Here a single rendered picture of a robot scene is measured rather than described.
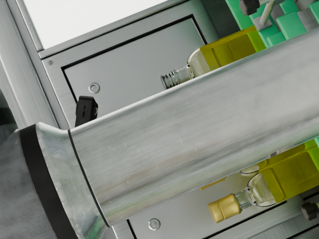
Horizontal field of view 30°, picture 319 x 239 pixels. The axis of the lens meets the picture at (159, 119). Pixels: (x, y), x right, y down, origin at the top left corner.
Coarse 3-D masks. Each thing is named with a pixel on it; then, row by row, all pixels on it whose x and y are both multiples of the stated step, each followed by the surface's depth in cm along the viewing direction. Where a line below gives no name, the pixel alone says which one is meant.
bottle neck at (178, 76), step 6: (186, 66) 101; (168, 72) 101; (174, 72) 100; (180, 72) 100; (186, 72) 100; (162, 78) 100; (168, 78) 100; (174, 78) 100; (180, 78) 100; (186, 78) 100; (192, 78) 101; (168, 84) 100; (174, 84) 100
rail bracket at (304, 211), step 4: (304, 204) 101; (308, 204) 101; (312, 204) 101; (316, 204) 101; (304, 208) 100; (308, 208) 100; (312, 208) 100; (316, 208) 101; (304, 212) 101; (308, 212) 100; (312, 212) 100; (316, 212) 100; (304, 216) 102; (308, 216) 100; (312, 216) 101; (316, 216) 101; (308, 220) 101
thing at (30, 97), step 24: (0, 0) 118; (216, 0) 123; (0, 24) 117; (24, 24) 119; (216, 24) 122; (0, 48) 116; (24, 48) 116; (0, 72) 117; (24, 72) 115; (24, 96) 113; (48, 96) 116; (24, 120) 112; (48, 120) 112; (312, 192) 113
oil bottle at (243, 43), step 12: (228, 36) 101; (240, 36) 101; (252, 36) 101; (204, 48) 100; (216, 48) 100; (228, 48) 100; (240, 48) 100; (252, 48) 100; (264, 48) 100; (192, 60) 100; (204, 60) 99; (216, 60) 99; (228, 60) 99; (192, 72) 100; (204, 72) 99
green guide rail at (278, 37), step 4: (280, 32) 97; (272, 36) 97; (276, 36) 97; (280, 36) 97; (268, 40) 97; (272, 40) 97; (276, 40) 97; (280, 40) 97; (284, 40) 97; (272, 44) 97
